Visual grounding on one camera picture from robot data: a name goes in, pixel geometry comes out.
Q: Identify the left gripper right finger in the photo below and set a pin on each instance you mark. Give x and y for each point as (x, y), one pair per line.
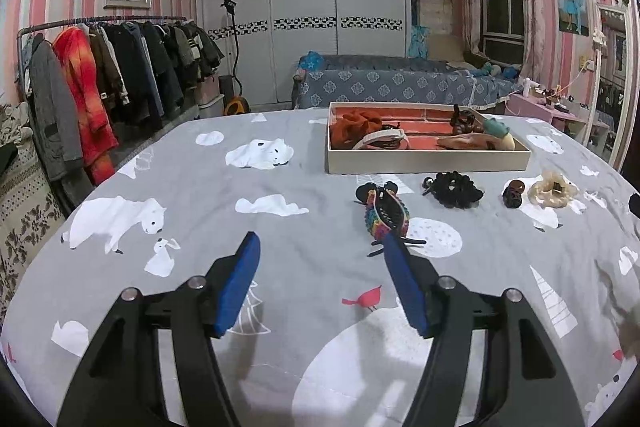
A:
(496, 343)

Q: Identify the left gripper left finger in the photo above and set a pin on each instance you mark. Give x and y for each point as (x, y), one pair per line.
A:
(119, 380)

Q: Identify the cream braided flower hairband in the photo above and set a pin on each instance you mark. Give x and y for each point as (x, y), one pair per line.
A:
(552, 190)

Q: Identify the black ruffled scrunchie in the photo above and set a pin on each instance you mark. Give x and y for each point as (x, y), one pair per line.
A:
(453, 189)

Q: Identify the rainbow woven hair clip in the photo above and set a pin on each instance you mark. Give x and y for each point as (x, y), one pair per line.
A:
(385, 213)

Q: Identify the orange fabric scrunchie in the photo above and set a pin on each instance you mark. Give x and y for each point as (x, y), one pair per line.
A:
(350, 128)

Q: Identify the white framed mirror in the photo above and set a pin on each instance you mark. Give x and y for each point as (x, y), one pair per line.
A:
(607, 110)

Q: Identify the amber brown hair clip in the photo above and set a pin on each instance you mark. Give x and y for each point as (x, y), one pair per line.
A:
(512, 195)

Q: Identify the pink side table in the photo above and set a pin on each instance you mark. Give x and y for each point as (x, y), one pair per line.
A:
(572, 120)

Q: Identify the polar bear grey tablecloth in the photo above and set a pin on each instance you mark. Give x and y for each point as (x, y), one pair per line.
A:
(321, 339)

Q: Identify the couple photo poster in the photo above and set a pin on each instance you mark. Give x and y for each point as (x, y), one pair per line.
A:
(573, 17)

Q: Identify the window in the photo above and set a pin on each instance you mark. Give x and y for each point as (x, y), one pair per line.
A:
(502, 34)

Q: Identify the orange red coat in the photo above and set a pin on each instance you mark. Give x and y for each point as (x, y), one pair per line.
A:
(72, 47)

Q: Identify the grey coat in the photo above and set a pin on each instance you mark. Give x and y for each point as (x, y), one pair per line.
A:
(55, 112)

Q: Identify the pink curtain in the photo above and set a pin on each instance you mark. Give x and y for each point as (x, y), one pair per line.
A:
(541, 37)

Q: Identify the beige tray red lining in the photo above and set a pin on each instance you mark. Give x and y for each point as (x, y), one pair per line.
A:
(423, 124)

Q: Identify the storage boxes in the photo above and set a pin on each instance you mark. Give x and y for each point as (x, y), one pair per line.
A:
(209, 98)

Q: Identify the garment steamer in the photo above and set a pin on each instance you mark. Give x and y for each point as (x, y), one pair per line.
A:
(237, 104)

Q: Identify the dark hanging clothes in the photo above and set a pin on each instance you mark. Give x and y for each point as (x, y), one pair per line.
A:
(145, 70)

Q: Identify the bed with blue cover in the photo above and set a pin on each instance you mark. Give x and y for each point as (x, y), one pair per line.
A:
(374, 78)

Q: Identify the metal clothes rack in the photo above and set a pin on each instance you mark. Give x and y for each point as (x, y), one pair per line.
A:
(23, 80)

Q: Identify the white wardrobe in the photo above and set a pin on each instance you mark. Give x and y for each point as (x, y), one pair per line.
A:
(325, 11)

